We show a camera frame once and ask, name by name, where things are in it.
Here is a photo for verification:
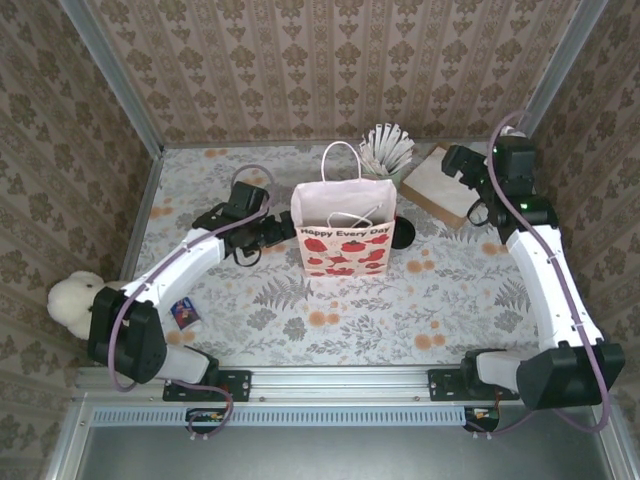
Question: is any red white paper gift bag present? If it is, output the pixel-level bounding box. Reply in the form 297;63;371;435
291;142;399;277

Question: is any white napkin stack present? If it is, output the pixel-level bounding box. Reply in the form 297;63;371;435
405;147;476;219

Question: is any bundle of white wrapped stirrers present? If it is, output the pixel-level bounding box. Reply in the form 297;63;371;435
358;122;416;176

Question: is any mint green holder cup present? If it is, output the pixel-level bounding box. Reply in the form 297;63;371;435
360;167;404;184

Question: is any stack of black cup lids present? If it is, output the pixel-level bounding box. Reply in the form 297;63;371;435
393;217;418;250

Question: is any small blue red packet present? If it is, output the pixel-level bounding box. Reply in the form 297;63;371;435
169;297;202;331

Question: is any floral tablecloth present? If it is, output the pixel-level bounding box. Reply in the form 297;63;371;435
108;141;576;369

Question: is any white teddy bear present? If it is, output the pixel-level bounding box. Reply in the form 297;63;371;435
47;271;126;341

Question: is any grey metal sheet panel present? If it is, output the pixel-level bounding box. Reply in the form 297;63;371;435
44;399;640;480

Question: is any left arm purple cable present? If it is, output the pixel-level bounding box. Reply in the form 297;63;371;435
109;167;276;441

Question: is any aluminium frame post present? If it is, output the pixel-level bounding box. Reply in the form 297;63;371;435
56;0;167;159
510;0;610;154

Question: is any aluminium side rail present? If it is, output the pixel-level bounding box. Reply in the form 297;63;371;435
94;149;165;369

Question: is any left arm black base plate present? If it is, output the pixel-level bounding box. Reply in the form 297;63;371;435
163;369;252;402

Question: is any long aluminium mounting rail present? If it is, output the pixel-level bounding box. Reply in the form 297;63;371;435
74;364;616;401

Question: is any grey slotted cable duct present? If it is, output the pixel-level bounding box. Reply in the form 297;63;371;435
92;405;469;427

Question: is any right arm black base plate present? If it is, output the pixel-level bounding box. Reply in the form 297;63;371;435
428;369;521;402

